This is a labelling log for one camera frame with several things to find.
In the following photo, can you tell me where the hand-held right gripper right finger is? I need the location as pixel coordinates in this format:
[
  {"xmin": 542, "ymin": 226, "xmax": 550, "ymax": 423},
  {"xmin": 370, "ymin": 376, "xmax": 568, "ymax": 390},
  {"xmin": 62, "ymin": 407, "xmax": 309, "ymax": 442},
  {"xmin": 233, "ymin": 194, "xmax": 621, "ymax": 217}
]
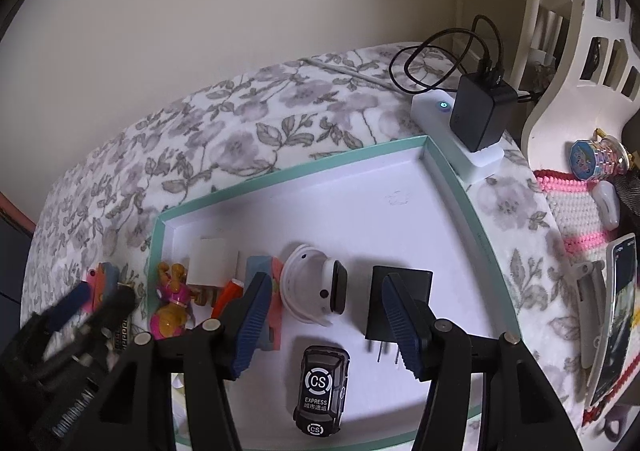
[{"xmin": 382, "ymin": 275, "xmax": 584, "ymax": 451}]

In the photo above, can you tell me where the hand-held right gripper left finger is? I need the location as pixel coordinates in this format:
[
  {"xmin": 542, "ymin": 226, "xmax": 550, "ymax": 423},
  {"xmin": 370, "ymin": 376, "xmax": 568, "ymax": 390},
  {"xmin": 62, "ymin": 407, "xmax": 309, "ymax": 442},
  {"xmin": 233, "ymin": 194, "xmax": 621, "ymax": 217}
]
[{"xmin": 97, "ymin": 272, "xmax": 274, "ymax": 451}]

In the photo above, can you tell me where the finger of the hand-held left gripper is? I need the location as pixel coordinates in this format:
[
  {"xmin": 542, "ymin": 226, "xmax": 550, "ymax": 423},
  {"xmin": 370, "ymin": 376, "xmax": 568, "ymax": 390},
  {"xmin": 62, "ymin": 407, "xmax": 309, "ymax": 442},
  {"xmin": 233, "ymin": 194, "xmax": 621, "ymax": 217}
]
[
  {"xmin": 27, "ymin": 281, "xmax": 93, "ymax": 339},
  {"xmin": 82, "ymin": 287, "xmax": 138, "ymax": 334}
]

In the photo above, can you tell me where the coral and blue toy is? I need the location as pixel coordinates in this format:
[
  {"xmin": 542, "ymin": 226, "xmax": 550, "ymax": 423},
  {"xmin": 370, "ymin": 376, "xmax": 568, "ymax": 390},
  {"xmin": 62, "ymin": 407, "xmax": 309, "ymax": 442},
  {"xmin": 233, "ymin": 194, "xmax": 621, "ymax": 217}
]
[{"xmin": 245, "ymin": 255, "xmax": 283, "ymax": 352}]

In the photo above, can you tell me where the small coral toy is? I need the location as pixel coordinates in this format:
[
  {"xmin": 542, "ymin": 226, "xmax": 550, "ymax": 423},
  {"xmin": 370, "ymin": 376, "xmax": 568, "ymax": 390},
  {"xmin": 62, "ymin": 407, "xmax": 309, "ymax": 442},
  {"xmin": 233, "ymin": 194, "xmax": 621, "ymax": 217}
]
[{"xmin": 85, "ymin": 262, "xmax": 121, "ymax": 312}]

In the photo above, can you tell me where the black charger plug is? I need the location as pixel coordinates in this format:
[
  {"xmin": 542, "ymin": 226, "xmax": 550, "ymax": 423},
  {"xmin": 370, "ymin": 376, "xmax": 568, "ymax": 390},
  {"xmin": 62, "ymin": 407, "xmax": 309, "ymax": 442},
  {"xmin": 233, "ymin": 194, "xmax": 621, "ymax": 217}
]
[{"xmin": 365, "ymin": 265, "xmax": 434, "ymax": 367}]

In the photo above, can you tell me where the pink toy figure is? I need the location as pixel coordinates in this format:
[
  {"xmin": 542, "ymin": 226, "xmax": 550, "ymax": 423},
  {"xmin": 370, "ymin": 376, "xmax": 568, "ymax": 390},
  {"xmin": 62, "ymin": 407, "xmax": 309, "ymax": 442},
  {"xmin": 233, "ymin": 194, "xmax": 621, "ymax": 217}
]
[{"xmin": 151, "ymin": 261, "xmax": 196, "ymax": 339}]

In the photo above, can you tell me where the white smartwatch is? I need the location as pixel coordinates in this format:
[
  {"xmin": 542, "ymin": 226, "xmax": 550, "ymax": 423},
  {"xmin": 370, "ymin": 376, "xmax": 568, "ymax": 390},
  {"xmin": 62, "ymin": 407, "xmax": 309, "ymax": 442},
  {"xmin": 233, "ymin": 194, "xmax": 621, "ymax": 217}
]
[{"xmin": 280, "ymin": 243, "xmax": 349, "ymax": 327}]

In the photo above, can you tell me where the white charger plug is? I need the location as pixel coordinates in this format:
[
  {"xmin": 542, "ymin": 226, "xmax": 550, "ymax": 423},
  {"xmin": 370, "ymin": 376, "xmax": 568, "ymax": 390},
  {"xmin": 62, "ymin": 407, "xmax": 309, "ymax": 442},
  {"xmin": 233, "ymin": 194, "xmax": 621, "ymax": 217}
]
[{"xmin": 190, "ymin": 235, "xmax": 241, "ymax": 292}]

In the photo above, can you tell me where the black toy car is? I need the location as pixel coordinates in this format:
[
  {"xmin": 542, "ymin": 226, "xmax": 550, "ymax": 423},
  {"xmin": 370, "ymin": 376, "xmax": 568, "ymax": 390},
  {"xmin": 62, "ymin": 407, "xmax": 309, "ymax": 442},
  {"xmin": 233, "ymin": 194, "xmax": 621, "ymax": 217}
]
[{"xmin": 292, "ymin": 345, "xmax": 350, "ymax": 438}]

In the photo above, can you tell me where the teal-edged white box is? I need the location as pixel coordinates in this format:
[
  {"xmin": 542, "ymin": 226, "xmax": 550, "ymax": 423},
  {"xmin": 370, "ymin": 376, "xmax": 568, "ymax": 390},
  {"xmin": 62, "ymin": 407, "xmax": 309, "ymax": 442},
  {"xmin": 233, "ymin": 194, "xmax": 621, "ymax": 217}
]
[{"xmin": 150, "ymin": 135, "xmax": 523, "ymax": 451}]

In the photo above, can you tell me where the black and gold patterned item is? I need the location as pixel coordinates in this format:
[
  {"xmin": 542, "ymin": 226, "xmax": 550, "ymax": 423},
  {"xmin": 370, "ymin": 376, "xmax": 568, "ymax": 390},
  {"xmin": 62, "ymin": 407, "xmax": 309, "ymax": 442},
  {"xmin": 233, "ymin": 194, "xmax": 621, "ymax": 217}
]
[{"xmin": 107, "ymin": 316, "xmax": 133, "ymax": 352}]

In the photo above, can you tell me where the grey phone stand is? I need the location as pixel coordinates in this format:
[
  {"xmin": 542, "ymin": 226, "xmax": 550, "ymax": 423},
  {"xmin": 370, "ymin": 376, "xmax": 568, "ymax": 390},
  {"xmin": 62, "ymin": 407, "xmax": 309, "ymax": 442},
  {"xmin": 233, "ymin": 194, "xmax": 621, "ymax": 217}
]
[{"xmin": 570, "ymin": 258, "xmax": 608, "ymax": 372}]

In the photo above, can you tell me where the floral printed blanket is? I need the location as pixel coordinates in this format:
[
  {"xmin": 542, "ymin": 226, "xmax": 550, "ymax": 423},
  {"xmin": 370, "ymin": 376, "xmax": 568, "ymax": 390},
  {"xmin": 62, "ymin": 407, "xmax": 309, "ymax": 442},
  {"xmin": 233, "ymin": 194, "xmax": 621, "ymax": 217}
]
[{"xmin": 20, "ymin": 46, "xmax": 596, "ymax": 451}]

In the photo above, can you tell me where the pink and white crochet mat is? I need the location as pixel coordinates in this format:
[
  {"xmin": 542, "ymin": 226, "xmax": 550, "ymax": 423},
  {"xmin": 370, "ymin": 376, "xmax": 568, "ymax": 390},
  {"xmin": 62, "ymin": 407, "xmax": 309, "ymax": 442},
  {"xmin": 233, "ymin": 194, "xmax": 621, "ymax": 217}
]
[{"xmin": 532, "ymin": 168, "xmax": 640, "ymax": 427}]

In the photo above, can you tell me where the white power strip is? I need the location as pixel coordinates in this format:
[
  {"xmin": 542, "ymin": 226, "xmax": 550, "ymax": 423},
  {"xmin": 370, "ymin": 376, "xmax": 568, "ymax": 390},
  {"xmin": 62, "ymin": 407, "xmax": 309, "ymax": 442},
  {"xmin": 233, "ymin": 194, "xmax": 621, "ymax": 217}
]
[{"xmin": 411, "ymin": 93, "xmax": 506, "ymax": 189}]

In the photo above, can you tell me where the smartphone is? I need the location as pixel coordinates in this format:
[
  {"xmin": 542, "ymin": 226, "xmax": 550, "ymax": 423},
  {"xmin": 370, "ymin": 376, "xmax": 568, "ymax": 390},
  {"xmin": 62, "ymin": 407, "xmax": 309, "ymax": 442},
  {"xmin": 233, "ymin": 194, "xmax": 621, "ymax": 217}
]
[{"xmin": 585, "ymin": 233, "xmax": 640, "ymax": 407}]

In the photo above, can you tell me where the black power adapter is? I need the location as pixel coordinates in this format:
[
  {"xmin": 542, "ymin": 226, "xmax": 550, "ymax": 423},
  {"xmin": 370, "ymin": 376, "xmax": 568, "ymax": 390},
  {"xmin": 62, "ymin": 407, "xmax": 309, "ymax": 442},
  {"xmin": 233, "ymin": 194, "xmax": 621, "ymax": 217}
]
[{"xmin": 449, "ymin": 73, "xmax": 518, "ymax": 152}]

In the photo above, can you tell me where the purple object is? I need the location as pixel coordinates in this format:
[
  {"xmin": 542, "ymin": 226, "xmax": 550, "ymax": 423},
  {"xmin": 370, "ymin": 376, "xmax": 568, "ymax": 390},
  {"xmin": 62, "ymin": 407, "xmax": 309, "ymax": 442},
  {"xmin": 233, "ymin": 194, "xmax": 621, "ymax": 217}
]
[{"xmin": 597, "ymin": 403, "xmax": 633, "ymax": 439}]

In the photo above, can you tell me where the white earbud case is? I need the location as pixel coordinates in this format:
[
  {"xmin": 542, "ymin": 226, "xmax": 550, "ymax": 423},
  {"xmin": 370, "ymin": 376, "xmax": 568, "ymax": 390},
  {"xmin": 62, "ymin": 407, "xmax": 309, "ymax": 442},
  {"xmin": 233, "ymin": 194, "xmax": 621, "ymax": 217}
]
[{"xmin": 591, "ymin": 180, "xmax": 622, "ymax": 231}]

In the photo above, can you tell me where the dark bag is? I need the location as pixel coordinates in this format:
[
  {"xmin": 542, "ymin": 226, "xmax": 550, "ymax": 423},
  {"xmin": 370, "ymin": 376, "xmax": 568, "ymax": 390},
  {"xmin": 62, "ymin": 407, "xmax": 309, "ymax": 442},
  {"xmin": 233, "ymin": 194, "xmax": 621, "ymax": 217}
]
[{"xmin": 612, "ymin": 171, "xmax": 640, "ymax": 232}]

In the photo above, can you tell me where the white furniture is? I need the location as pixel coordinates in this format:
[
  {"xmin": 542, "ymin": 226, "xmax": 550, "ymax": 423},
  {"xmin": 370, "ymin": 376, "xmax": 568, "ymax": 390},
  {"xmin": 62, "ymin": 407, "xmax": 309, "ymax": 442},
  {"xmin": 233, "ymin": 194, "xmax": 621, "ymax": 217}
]
[{"xmin": 452, "ymin": 0, "xmax": 640, "ymax": 172}]

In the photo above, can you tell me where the black cable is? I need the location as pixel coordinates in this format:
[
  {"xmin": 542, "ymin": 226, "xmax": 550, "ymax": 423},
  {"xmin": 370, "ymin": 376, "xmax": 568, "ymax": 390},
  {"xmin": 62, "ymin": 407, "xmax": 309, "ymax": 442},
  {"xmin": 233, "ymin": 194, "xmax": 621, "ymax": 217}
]
[{"xmin": 387, "ymin": 15, "xmax": 503, "ymax": 94}]

